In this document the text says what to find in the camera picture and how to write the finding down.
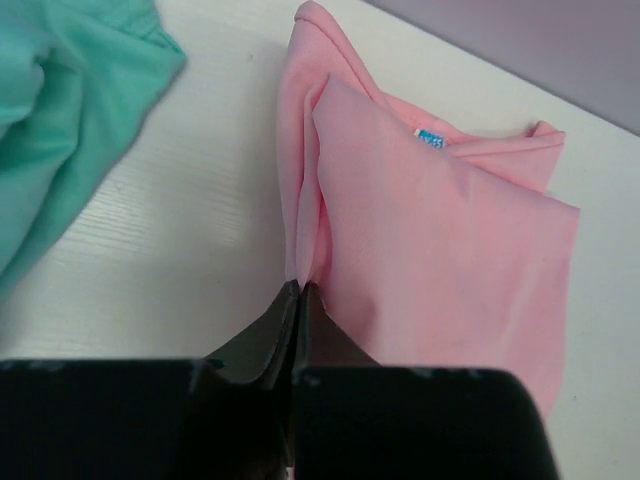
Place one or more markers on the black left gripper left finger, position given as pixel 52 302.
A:
pixel 221 416

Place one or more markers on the mint green folded t-shirt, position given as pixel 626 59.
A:
pixel 78 79

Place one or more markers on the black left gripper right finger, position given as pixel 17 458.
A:
pixel 356 419

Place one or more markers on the pink t-shirt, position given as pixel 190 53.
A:
pixel 430 246

